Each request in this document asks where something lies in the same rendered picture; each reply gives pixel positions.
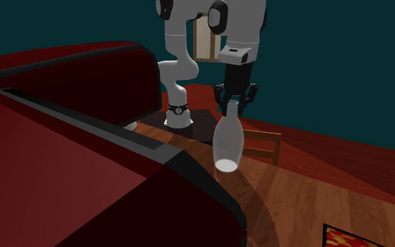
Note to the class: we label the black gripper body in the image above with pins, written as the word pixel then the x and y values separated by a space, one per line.
pixel 238 77

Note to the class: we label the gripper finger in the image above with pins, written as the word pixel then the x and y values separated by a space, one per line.
pixel 250 95
pixel 219 95

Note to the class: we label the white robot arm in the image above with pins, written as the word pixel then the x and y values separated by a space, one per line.
pixel 176 44

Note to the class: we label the dark robot stand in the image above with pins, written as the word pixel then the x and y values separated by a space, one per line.
pixel 202 128

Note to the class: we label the wooden chair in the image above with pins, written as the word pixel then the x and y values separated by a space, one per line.
pixel 262 135

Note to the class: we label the clear glass bottle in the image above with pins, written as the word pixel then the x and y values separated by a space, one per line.
pixel 228 136

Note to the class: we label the small white round object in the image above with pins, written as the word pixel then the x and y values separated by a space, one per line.
pixel 130 126

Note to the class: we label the dark red angular case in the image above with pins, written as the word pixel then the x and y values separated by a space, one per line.
pixel 63 164

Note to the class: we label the orange patterned black-edged book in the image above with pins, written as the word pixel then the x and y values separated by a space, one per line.
pixel 344 237

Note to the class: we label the wooden framed wall picture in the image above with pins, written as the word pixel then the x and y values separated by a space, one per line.
pixel 202 37

